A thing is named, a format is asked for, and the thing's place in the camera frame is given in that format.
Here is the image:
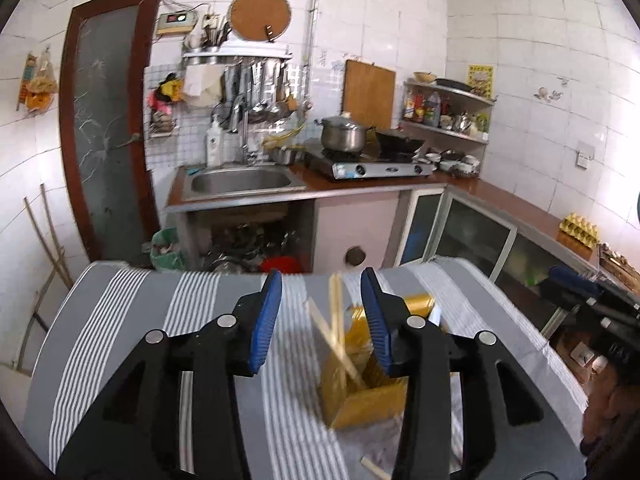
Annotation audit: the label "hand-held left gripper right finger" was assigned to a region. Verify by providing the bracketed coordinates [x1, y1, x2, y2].
[360, 266, 587, 480]

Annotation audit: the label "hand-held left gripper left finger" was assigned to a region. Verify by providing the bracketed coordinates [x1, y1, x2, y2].
[55, 269, 284, 480]

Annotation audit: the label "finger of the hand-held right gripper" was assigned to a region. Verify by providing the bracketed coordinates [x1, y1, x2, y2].
[537, 280, 640, 332]
[548, 265, 640, 307]

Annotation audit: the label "wooden chopstick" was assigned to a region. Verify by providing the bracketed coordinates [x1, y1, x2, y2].
[306, 297, 368, 388]
[361, 456, 393, 480]

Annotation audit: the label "yellow slotted utensil holder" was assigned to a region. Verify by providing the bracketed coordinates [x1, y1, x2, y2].
[319, 292, 442, 432]

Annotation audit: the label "person's right hand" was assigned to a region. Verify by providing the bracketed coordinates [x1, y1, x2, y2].
[581, 367, 640, 457]

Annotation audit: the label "yellow egg carton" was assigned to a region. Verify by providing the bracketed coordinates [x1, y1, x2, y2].
[559, 212, 600, 247]

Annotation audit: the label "red basin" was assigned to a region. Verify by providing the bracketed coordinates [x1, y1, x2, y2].
[259, 256, 305, 275]

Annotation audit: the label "kitchen counter with cabinets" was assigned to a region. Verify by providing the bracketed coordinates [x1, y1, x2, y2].
[165, 162, 606, 341]

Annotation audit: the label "green bin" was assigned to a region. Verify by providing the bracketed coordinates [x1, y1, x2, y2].
[150, 228, 188, 272]

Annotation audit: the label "steel sink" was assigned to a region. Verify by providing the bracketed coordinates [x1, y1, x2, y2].
[181, 166, 308, 203]

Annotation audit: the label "grey striped tablecloth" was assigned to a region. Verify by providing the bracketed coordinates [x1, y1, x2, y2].
[24, 257, 590, 480]

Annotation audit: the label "steel gas stove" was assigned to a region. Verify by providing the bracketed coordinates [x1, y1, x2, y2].
[304, 149, 437, 181]

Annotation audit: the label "black wok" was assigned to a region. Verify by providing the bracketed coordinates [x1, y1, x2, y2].
[374, 130, 428, 157]

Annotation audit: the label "white soap bottle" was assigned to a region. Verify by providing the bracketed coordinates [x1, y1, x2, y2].
[206, 115, 225, 168]

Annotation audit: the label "steel faucet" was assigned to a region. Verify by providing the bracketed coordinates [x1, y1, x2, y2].
[239, 107, 253, 165]

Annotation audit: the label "steel cooking pot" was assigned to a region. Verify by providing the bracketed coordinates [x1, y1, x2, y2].
[314, 114, 375, 153]

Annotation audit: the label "bamboo stick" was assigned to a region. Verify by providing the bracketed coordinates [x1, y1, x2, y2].
[24, 197, 71, 291]
[40, 183, 75, 288]

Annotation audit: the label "wooden cutting board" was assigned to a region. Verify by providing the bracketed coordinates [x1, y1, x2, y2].
[342, 58, 397, 131]

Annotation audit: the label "hanging utensil rack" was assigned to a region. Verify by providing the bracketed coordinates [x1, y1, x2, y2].
[181, 45, 293, 133]

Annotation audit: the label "white hanging cloth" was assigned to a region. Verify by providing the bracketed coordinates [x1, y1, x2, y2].
[181, 64, 225, 109]

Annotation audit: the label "hanging colourful cloths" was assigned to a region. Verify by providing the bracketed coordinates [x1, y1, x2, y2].
[149, 73, 182, 112]

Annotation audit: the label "brown framed glass door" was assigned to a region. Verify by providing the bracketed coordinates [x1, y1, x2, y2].
[59, 0, 167, 267]

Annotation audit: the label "round woven lid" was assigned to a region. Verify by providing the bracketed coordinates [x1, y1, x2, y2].
[228, 0, 293, 42]

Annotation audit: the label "hanging plastic bag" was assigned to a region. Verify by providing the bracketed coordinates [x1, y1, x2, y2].
[17, 49, 60, 113]

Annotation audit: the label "corner wall shelf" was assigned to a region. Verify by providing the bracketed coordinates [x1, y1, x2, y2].
[401, 77, 497, 145]

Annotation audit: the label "yellow wall poster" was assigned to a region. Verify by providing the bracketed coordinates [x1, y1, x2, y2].
[467, 64, 496, 98]

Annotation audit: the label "wall control box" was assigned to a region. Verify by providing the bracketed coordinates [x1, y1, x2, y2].
[156, 11, 198, 36]

